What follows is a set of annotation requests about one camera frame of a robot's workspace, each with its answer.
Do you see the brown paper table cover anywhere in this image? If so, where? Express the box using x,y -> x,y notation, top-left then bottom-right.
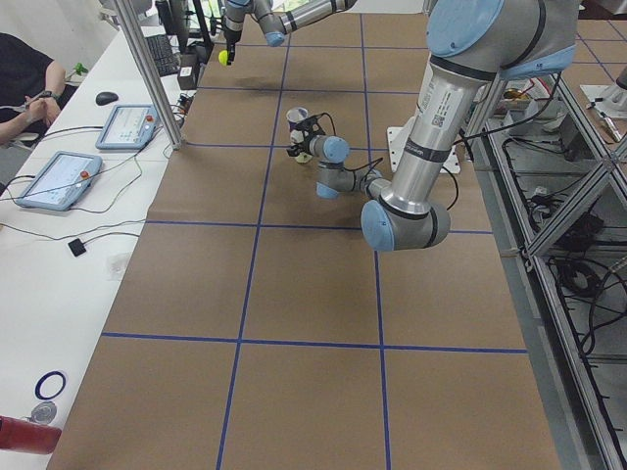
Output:
50,14 -> 560,469

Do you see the teach pendant tablet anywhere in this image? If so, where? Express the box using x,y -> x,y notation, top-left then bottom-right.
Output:
95,104 -> 160,151
16,151 -> 103,212

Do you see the blue tape roll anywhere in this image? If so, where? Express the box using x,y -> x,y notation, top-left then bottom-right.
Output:
34,370 -> 67,401

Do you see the yellow tennis ball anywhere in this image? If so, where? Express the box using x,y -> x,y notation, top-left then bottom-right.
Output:
218,50 -> 230,67

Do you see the black keyboard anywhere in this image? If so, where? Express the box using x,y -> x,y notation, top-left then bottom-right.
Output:
145,34 -> 178,76

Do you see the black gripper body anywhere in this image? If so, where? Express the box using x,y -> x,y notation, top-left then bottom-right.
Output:
224,29 -> 238,53
292,116 -> 325,156

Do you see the red cylinder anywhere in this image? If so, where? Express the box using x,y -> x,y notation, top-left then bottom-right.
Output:
0,416 -> 62,454

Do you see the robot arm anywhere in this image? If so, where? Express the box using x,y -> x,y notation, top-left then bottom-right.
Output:
218,0 -> 356,66
357,1 -> 579,252

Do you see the small black square device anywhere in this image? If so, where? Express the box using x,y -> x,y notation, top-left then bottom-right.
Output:
68,238 -> 86,258

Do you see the aluminium side frame rack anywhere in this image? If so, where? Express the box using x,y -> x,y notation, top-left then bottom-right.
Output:
464,0 -> 627,470

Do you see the aluminium frame post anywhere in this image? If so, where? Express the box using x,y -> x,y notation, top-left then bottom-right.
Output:
113,0 -> 182,150

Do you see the upper teach pendant tablet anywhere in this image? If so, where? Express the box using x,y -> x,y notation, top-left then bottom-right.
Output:
95,104 -> 160,151

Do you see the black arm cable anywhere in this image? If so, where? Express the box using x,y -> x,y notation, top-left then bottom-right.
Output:
313,112 -> 459,212

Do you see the silver round tape roll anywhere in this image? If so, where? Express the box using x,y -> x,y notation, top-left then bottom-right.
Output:
28,400 -> 58,425

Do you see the person in black shirt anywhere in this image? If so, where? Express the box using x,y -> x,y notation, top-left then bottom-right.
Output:
1,33 -> 72,146

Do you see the black box on desk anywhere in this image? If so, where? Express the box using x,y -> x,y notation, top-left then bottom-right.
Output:
177,54 -> 200,90

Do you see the lower teach pendant tablet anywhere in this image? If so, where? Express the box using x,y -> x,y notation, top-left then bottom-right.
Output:
16,151 -> 103,212

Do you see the black computer mouse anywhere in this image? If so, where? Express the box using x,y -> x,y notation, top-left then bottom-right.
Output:
95,91 -> 119,106

